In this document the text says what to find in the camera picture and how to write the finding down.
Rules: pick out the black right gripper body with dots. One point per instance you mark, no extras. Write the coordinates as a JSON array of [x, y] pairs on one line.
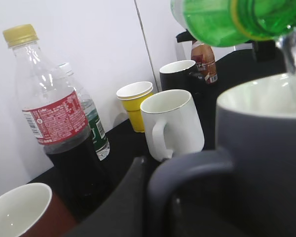
[[261, 51]]

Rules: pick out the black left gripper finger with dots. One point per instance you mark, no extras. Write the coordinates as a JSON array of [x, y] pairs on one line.
[[129, 210]]

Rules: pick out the green soda bottle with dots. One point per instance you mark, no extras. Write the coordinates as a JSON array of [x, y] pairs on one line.
[[224, 23]]

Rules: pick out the grey ceramic mug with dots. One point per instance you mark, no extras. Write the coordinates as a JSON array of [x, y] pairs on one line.
[[256, 143]]

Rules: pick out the yellow paper cup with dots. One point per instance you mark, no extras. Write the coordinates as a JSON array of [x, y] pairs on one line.
[[131, 97]]

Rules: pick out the brown coffee drink bottle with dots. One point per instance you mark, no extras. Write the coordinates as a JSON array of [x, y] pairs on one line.
[[204, 57]]

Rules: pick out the clear water bottle green label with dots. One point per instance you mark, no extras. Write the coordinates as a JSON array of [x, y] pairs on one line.
[[100, 141]]

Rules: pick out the black ceramic mug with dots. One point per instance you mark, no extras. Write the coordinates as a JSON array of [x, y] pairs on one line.
[[182, 75]]

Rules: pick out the dark red ceramic mug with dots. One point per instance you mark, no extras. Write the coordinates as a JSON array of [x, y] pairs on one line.
[[34, 210]]

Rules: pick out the white ceramic mug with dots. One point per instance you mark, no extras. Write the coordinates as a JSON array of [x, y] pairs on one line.
[[172, 125]]

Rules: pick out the cola bottle red label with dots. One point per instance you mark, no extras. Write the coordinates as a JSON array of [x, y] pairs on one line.
[[52, 109]]

